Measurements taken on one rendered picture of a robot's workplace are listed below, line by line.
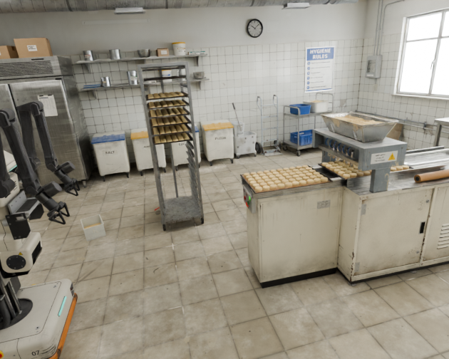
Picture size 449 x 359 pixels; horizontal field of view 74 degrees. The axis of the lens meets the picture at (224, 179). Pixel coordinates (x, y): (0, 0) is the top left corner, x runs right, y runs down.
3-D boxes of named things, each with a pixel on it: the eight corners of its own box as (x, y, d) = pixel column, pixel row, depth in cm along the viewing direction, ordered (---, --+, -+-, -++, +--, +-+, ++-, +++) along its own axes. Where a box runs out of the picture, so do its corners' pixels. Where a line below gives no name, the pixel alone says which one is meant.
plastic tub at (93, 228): (106, 236, 345) (103, 224, 340) (86, 241, 335) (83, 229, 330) (102, 225, 370) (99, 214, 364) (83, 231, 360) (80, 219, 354)
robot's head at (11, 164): (-34, 177, 159) (-19, 154, 157) (-14, 165, 178) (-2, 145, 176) (-5, 190, 164) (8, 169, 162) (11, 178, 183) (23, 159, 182)
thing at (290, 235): (318, 253, 287) (322, 165, 256) (337, 276, 256) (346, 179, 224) (248, 266, 275) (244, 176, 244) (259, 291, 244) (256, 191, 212)
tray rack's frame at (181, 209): (205, 223, 350) (189, 61, 286) (162, 231, 339) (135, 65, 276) (197, 201, 408) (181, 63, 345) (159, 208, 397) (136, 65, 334)
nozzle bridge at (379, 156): (343, 161, 280) (346, 125, 268) (400, 189, 214) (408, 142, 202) (311, 165, 275) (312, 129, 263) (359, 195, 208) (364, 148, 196)
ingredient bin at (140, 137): (137, 177, 528) (130, 135, 501) (137, 167, 586) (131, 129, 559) (168, 173, 540) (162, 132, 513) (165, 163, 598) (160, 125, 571)
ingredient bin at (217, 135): (208, 167, 556) (204, 127, 529) (203, 158, 615) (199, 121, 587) (236, 164, 565) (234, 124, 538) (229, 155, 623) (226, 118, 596)
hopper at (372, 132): (349, 127, 260) (351, 111, 255) (396, 140, 209) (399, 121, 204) (318, 130, 255) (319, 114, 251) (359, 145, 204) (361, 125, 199)
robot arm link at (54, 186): (30, 183, 161) (23, 189, 154) (47, 171, 162) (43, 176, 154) (46, 199, 167) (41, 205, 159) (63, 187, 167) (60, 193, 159)
